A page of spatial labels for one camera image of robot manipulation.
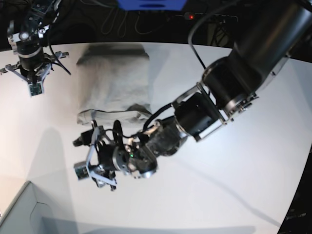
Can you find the grey bin at corner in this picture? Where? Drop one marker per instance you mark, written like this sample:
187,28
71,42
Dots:
34,211

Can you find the blue box at top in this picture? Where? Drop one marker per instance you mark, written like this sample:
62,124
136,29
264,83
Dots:
140,5

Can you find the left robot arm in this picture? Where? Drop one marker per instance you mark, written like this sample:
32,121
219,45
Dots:
228,87

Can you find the light grey t-shirt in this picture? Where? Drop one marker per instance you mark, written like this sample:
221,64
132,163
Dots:
113,84

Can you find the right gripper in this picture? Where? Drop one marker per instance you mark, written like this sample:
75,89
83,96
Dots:
32,70

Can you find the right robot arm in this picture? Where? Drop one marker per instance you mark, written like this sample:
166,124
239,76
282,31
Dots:
29,40

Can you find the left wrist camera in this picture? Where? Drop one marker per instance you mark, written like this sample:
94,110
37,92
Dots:
81,170

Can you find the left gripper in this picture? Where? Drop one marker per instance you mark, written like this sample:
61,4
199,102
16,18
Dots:
102,143

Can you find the black power strip red light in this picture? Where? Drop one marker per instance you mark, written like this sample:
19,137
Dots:
219,18

